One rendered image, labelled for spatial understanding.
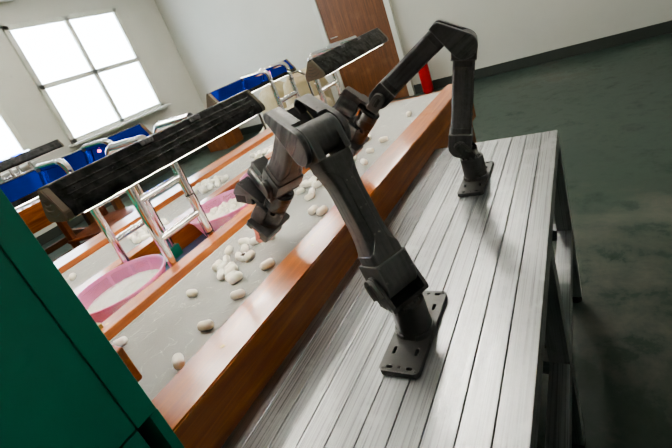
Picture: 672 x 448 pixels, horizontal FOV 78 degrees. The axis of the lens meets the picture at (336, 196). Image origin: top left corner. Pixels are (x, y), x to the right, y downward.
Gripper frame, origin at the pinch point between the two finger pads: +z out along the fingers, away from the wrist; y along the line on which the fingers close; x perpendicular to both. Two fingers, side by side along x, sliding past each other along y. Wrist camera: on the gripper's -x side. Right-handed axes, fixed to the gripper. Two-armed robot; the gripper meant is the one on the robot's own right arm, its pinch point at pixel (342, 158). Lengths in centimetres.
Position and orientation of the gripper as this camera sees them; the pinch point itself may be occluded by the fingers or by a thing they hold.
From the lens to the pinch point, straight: 133.0
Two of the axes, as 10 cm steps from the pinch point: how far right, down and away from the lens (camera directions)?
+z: -4.1, 6.2, 6.7
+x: 7.8, 6.1, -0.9
